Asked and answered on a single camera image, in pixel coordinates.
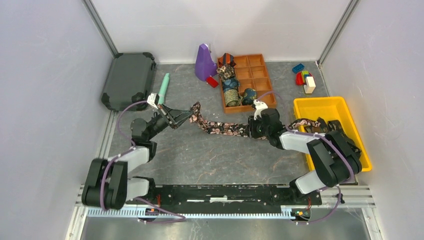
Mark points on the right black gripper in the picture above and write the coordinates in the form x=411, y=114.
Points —
x=251, y=127

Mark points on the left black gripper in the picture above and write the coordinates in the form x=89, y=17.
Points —
x=170, y=121

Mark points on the black pink rose tie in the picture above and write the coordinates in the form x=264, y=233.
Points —
x=240, y=129

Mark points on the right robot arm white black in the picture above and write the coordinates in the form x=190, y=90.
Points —
x=335, y=159

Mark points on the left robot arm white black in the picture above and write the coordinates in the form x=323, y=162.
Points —
x=107, y=184

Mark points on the dark paisley ties in bin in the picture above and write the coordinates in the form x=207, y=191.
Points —
x=334, y=125

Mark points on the mint green flashlight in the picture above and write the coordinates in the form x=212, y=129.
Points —
x=163, y=88

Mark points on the rolled navy gold tie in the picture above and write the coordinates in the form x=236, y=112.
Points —
x=248, y=96

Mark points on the rolled olive patterned tie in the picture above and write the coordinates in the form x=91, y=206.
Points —
x=232, y=98

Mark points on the small red block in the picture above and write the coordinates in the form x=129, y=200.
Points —
x=212, y=82

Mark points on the rolled blue patterned tie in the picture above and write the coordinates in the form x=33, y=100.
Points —
x=230, y=84

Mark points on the orange compartment tray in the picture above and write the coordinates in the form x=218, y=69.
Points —
x=251, y=72

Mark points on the purple metronome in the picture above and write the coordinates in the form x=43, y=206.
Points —
x=204, y=67

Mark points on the colourful toy block stack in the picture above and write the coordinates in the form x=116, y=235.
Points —
x=306, y=80

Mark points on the blue toy brick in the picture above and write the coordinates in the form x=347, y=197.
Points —
x=298, y=68

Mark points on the dark green suitcase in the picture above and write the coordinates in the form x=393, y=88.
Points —
x=129, y=80

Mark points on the rolled brown floral tie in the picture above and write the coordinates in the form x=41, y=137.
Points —
x=226, y=72

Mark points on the yellow plastic bin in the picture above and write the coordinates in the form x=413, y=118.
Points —
x=332, y=108

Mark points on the rolled orange black tie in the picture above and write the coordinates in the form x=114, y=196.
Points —
x=226, y=59

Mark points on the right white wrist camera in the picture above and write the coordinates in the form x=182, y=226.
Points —
x=259, y=106

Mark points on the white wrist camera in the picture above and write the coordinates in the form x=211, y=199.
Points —
x=153, y=100
x=259, y=106

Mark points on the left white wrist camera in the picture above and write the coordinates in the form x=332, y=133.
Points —
x=153, y=100

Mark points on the aluminium rail frame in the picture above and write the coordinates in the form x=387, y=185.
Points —
x=344, y=197

